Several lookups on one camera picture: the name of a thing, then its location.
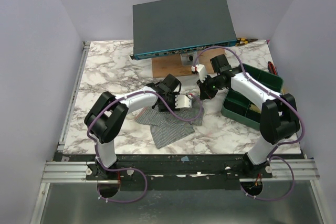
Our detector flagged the grey metal stand bracket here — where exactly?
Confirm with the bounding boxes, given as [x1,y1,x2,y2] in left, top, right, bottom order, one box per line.
[180,51,199,66]

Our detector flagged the red black utility knife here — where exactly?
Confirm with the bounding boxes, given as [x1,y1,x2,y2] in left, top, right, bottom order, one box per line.
[267,61,278,76]

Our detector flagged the grey striped underwear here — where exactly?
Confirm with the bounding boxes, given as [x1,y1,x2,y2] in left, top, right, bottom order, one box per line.
[135,99,204,149]

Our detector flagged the grey network switch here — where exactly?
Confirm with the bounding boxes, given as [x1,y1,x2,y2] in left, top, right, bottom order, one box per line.
[130,0,237,60]

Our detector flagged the cream rolled cloth in tray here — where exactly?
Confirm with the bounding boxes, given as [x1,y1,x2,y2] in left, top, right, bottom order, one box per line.
[249,104,260,113]

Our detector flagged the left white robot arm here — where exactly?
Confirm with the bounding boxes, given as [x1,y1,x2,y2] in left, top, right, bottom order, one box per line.
[84,74,182,179]

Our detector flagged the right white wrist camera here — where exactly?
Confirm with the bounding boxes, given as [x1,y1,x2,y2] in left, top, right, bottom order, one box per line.
[191,64,208,82]

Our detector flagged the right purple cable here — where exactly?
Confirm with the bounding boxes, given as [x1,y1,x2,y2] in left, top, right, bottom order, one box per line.
[193,46,307,200]

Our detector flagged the green divided plastic tray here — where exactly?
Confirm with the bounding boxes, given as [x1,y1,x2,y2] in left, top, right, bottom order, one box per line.
[221,64,283,131]

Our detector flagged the aluminium frame rail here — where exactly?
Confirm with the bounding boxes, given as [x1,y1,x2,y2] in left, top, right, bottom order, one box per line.
[28,40,91,224]

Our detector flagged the blue tape piece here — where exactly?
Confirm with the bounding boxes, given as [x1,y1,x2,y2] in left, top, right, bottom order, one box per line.
[181,156,190,162]

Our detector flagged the black metal base rail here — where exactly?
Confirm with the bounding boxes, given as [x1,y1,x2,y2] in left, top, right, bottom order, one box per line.
[86,154,272,191]

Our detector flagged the brown plywood board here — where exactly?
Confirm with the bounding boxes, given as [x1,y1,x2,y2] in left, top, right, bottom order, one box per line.
[152,49,226,78]

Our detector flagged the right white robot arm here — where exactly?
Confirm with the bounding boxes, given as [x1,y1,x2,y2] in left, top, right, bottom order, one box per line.
[192,55,300,178]

